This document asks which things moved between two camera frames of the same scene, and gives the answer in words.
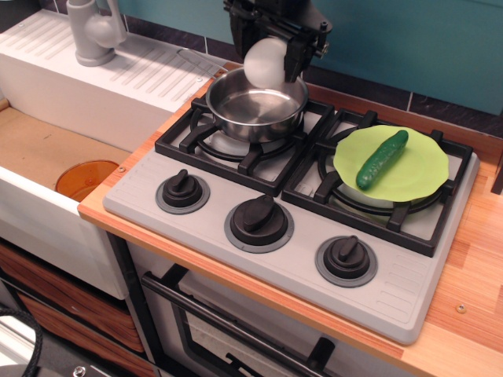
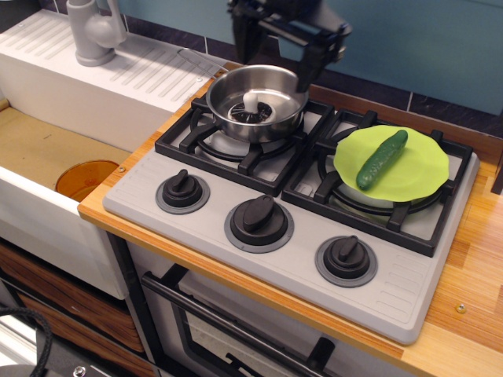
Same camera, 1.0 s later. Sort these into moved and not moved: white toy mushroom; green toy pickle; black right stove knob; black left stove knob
Moved: white toy mushroom
Not moved: black left stove knob; black right stove knob; green toy pickle
